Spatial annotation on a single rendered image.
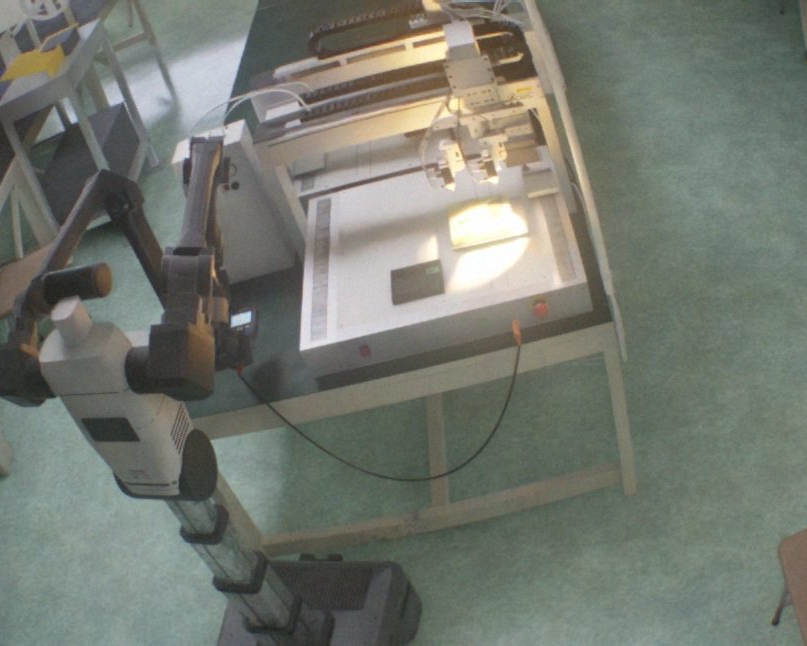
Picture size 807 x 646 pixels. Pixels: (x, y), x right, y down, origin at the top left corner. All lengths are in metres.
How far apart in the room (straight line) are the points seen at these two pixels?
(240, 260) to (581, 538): 1.29
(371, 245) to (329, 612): 1.01
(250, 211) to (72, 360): 1.19
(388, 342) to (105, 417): 0.89
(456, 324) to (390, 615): 0.81
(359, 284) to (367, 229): 0.22
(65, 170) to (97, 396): 3.16
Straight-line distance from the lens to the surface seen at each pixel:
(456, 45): 2.59
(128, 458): 2.16
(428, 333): 2.66
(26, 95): 4.86
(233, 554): 2.45
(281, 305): 3.03
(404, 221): 2.97
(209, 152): 2.22
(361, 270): 2.85
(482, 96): 2.64
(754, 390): 3.44
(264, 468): 3.70
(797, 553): 2.46
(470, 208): 2.87
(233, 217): 3.05
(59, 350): 2.03
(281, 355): 2.88
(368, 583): 2.91
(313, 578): 2.98
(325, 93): 2.85
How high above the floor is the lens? 2.55
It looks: 39 degrees down
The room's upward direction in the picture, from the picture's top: 22 degrees counter-clockwise
